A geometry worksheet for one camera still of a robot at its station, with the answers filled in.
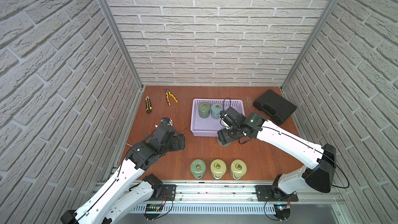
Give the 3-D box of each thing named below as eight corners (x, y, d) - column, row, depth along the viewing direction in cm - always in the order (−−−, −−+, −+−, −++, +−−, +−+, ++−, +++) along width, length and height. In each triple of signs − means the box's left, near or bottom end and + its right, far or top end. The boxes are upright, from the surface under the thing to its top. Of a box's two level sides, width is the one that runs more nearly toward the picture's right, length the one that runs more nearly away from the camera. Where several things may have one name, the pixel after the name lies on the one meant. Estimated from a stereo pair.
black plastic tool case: (278, 126, 99) (281, 122, 95) (251, 104, 111) (253, 100, 107) (295, 111, 107) (298, 107, 103) (268, 92, 119) (270, 88, 115)
